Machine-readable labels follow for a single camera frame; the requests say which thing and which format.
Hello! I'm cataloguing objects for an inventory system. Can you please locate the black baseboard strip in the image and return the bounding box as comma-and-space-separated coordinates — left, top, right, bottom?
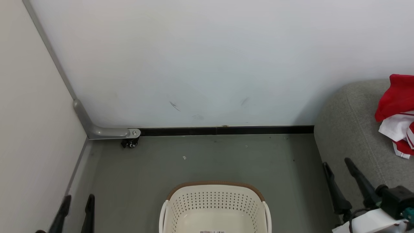
140, 126, 315, 136

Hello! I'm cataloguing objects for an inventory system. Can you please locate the grey fabric sofa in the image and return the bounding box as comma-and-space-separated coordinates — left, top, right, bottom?
314, 79, 414, 224

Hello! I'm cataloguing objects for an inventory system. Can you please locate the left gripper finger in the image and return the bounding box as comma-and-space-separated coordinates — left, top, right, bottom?
81, 194, 95, 233
49, 195, 71, 233

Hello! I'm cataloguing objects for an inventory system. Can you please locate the white perforated laundry basket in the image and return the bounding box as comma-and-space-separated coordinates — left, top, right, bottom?
158, 181, 272, 233

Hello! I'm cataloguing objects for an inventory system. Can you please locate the black caster wheel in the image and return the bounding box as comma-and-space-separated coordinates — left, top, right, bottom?
121, 137, 140, 149

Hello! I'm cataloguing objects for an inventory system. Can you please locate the red and white sports jersey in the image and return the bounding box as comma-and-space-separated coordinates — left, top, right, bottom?
375, 74, 414, 159

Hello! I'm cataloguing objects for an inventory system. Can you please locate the grey metal partition frame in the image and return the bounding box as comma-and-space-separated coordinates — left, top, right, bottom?
22, 0, 141, 140

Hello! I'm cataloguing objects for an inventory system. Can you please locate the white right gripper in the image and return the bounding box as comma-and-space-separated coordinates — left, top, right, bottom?
323, 158, 409, 233

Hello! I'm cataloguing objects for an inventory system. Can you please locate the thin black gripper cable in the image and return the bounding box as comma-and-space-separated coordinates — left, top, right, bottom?
348, 209, 372, 227

